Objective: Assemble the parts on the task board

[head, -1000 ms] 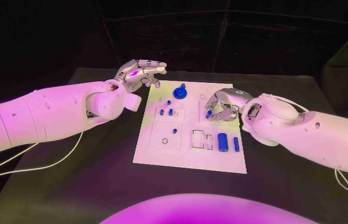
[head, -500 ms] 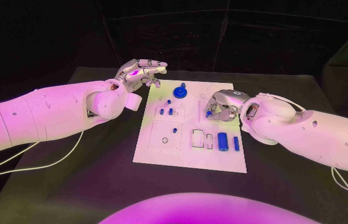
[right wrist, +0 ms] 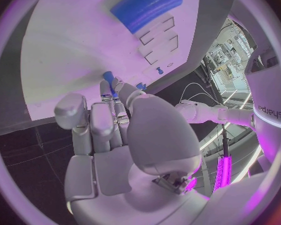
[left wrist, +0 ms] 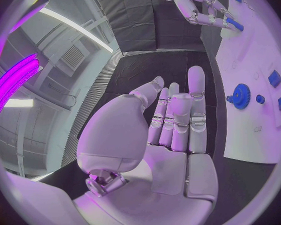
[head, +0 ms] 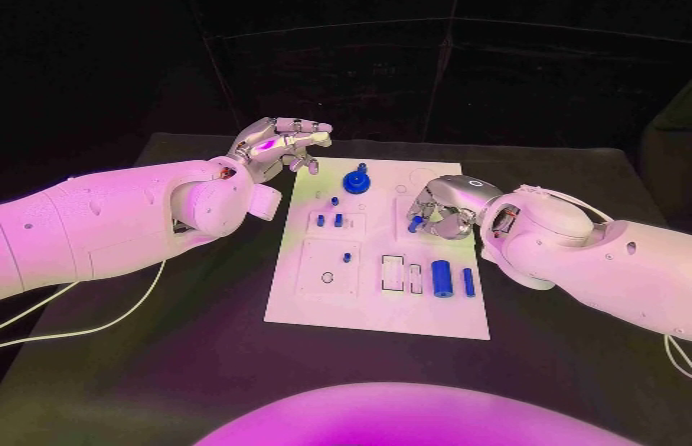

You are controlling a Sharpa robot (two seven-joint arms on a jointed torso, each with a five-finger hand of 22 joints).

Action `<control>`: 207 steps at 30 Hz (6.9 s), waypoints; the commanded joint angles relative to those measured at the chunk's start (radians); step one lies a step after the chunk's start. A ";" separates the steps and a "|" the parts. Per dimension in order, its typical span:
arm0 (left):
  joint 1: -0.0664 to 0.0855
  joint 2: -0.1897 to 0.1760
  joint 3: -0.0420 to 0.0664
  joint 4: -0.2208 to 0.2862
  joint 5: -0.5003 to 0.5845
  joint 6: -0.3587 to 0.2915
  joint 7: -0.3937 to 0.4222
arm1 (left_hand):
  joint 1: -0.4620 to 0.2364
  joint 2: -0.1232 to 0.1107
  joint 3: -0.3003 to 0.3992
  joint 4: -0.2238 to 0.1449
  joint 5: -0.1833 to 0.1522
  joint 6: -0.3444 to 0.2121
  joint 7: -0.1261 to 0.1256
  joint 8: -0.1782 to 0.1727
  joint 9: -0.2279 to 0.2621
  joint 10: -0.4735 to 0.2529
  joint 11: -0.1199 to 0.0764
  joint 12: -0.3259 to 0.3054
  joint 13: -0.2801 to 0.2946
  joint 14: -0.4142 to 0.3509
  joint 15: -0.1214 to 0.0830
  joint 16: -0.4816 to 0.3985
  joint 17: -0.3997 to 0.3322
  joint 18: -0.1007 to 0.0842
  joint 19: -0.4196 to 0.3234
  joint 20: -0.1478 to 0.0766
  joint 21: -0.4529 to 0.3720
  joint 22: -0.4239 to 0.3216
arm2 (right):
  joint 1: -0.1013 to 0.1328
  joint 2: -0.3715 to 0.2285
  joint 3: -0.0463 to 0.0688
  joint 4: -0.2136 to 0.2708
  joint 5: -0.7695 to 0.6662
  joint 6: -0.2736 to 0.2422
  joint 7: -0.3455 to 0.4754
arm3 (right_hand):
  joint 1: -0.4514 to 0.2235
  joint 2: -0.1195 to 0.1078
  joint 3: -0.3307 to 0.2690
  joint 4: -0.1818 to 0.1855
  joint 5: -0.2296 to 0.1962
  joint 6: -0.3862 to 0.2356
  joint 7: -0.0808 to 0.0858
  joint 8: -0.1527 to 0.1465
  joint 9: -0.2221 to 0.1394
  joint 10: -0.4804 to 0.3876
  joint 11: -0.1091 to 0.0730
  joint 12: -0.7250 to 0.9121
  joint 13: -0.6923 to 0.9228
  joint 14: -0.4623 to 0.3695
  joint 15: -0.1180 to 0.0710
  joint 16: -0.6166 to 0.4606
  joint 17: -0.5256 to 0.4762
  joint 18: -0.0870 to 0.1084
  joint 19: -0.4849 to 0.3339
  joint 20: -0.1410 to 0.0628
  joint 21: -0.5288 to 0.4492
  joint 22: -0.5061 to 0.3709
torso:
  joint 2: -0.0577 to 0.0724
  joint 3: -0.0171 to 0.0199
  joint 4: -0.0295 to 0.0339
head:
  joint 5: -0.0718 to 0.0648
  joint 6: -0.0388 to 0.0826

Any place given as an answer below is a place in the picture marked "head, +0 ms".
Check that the large blue cylinder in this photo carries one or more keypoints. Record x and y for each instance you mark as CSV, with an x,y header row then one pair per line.
x,y
442,278

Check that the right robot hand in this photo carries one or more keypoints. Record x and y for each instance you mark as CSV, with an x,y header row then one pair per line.
x,y
459,191

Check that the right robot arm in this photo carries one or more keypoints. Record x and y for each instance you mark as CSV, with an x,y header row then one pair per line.
x,y
594,258

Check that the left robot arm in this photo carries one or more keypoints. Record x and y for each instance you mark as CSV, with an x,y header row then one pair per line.
x,y
109,221

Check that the white task board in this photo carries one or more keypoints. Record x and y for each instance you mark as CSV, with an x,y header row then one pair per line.
x,y
378,311

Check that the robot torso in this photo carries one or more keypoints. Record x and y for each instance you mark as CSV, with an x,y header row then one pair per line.
x,y
411,419

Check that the blue gear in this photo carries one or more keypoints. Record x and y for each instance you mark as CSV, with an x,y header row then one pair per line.
x,y
357,183

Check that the thin blue cylinder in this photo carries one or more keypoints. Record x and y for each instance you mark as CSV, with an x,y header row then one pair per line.
x,y
468,282

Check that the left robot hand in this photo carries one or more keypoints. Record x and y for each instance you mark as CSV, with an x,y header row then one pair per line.
x,y
264,146

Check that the blue round plug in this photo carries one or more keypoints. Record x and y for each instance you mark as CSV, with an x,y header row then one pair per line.
x,y
414,225

